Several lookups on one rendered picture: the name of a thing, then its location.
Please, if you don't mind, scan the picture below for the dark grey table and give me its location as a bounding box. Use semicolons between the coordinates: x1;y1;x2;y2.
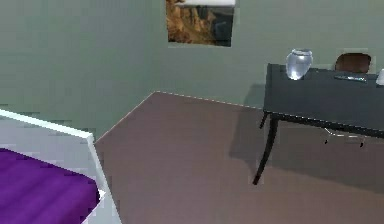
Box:
252;63;384;186

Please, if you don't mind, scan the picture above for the dark flat remote control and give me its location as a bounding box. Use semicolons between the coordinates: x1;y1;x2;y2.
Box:
333;74;368;84

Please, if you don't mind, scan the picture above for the clear glass vase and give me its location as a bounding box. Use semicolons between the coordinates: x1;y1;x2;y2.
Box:
285;48;314;81

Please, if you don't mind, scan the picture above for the brown chair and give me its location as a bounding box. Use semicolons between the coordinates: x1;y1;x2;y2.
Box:
334;52;373;75

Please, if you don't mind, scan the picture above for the framed brown landscape picture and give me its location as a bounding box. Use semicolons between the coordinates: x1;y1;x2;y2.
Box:
165;0;236;48

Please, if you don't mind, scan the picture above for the purple bed cover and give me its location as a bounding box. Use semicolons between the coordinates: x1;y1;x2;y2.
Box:
0;147;101;224

